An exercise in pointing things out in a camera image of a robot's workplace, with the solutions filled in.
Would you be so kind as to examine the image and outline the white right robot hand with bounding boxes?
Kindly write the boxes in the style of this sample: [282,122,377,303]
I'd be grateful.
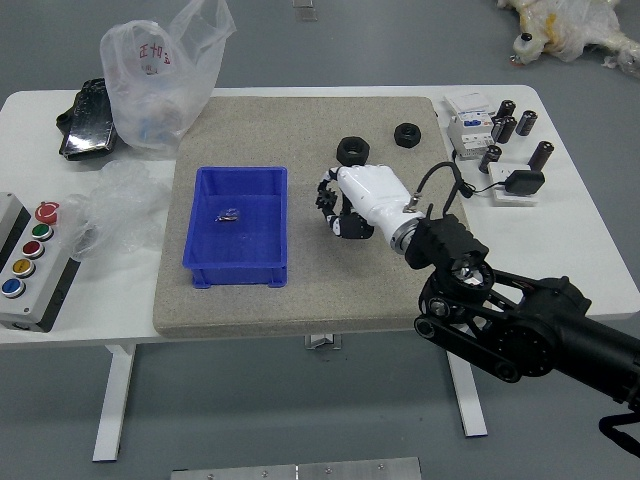
[314,163,427,242]

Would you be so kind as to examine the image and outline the black metal gear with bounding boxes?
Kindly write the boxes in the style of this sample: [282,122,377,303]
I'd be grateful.
[314,180,342,211]

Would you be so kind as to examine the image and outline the big black nut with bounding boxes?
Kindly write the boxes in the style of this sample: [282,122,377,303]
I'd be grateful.
[335,135,372,167]

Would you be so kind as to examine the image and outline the small black nut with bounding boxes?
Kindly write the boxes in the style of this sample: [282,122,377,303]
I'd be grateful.
[393,122,425,148]

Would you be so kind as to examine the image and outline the blue plastic box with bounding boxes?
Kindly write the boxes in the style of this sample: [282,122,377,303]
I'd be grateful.
[179,166,290,290]

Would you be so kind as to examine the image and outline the grey button control box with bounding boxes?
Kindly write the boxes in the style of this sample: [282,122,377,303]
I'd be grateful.
[0,192,84,334]

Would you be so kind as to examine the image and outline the grey-brown mat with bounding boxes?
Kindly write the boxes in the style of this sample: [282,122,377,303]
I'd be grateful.
[152,95,472,337]

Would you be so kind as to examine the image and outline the white circuit breaker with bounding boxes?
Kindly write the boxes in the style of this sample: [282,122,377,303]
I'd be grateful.
[446,110,496,161]

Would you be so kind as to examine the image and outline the white power socket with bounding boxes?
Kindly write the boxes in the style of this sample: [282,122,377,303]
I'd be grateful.
[487,162,540,207]

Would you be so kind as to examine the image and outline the small white carton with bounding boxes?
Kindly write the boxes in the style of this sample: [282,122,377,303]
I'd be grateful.
[443,92,494,115]

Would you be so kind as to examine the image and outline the black power adapter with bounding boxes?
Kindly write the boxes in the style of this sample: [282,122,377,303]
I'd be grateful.
[504,169,545,196]

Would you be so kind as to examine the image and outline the white table leg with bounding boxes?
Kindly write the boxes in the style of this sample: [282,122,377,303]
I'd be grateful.
[446,349,489,439]
[92,343,136,462]

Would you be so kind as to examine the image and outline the white plastic bag red print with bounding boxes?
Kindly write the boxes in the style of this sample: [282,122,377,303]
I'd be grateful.
[99,0,236,161]

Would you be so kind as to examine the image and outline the crumpled clear plastic wrap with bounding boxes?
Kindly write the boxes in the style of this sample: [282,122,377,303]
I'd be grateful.
[59,159,174,261]

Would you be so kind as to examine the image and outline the plush toy in plastic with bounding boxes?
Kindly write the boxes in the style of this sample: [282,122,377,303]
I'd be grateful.
[496,0,640,81]

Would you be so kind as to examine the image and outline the large grey metal plate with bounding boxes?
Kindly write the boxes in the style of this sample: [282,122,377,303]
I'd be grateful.
[170,457,422,480]

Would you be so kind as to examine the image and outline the black plastic package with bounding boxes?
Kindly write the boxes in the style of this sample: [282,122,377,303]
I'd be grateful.
[55,77,121,162]

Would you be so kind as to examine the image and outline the red emergency stop button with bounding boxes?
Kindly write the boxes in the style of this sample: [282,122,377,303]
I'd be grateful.
[34,200,62,225]

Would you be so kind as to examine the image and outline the black adapter cord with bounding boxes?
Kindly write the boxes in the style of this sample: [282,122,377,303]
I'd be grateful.
[451,148,509,197]

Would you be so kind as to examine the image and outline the metal bracket under table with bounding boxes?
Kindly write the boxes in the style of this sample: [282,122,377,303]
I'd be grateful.
[304,333,344,351]

